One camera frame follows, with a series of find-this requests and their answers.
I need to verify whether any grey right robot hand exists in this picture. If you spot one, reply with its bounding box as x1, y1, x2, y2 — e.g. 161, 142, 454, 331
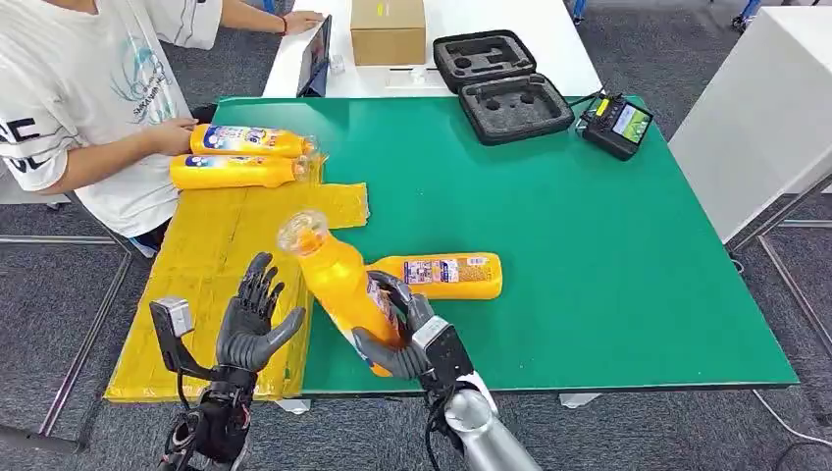
352, 271, 436, 382

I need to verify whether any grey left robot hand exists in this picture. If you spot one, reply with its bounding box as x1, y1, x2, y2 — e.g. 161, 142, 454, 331
215, 251, 307, 373

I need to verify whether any orange drink bottle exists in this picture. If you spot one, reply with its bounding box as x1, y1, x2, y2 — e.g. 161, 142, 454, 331
169, 153, 325, 191
277, 209, 407, 379
365, 251, 503, 301
189, 123, 319, 159

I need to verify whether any yellow plastic sheet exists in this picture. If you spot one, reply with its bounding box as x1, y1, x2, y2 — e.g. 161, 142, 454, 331
103, 155, 371, 404

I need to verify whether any green table mat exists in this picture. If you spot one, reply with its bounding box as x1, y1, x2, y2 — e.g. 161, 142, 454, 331
211, 95, 800, 396

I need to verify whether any person's right hand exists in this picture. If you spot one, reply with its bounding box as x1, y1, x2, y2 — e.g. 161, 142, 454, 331
145, 117, 199, 157

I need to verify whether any person's hand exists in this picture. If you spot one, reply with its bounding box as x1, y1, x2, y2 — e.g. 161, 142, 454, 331
145, 117, 199, 157
284, 9, 325, 37

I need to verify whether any open black foam case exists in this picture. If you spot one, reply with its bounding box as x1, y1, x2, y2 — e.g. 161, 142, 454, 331
433, 28, 577, 147

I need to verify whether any black device with screen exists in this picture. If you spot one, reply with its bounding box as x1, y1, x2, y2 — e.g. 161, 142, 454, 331
577, 92, 654, 162

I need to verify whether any black tablet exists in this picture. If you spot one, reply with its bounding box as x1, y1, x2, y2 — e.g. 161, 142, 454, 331
296, 14, 333, 99

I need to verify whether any brown cardboard box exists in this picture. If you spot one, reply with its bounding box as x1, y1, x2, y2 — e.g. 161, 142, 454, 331
349, 0, 428, 68

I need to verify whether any white table behind mat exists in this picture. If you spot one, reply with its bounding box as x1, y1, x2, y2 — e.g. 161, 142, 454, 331
262, 0, 604, 100

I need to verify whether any person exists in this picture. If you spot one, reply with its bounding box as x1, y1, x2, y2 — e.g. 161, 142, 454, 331
0, 0, 327, 258

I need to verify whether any person's left hand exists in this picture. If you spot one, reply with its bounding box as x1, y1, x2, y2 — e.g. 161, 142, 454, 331
284, 9, 325, 37

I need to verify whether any white side table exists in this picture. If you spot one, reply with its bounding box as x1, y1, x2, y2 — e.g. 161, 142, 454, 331
667, 6, 832, 243

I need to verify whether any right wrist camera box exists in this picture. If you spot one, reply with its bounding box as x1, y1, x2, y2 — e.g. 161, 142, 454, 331
411, 316, 477, 393

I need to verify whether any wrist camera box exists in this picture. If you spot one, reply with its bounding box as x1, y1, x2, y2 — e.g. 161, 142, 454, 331
149, 296, 217, 383
411, 316, 477, 393

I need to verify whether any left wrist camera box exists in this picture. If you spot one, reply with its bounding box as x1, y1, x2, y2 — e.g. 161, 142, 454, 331
149, 296, 217, 383

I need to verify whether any black device cable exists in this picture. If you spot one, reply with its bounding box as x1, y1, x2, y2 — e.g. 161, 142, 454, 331
568, 87, 609, 112

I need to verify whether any white floor cable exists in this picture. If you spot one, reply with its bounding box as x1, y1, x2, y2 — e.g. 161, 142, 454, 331
751, 390, 832, 449

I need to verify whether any metal side table frame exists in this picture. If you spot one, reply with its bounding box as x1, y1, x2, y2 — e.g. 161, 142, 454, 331
724, 175, 832, 355

